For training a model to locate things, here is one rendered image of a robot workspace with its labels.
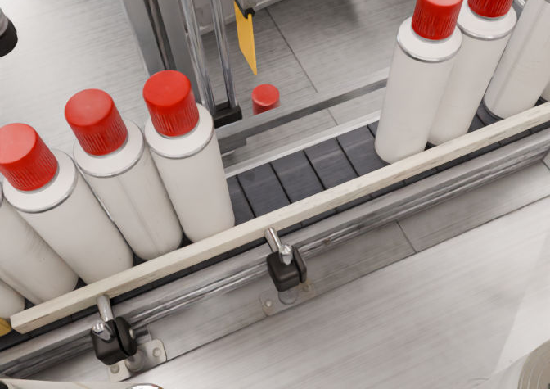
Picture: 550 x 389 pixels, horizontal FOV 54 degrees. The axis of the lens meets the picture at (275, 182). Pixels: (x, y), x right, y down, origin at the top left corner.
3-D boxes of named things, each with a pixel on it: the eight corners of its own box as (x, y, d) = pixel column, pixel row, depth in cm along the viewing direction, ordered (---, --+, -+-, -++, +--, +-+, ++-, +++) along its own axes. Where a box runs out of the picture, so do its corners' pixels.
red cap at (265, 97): (279, 122, 66) (278, 106, 63) (251, 120, 66) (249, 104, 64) (281, 101, 68) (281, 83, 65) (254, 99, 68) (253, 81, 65)
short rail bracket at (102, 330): (125, 382, 51) (83, 351, 41) (109, 322, 54) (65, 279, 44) (158, 368, 52) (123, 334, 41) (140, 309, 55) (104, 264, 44)
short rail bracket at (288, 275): (280, 315, 54) (276, 270, 44) (268, 289, 55) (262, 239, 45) (309, 302, 55) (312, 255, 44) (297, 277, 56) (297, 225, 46)
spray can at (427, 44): (389, 175, 56) (430, 24, 38) (364, 137, 58) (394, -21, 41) (432, 158, 57) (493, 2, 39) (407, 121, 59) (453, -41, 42)
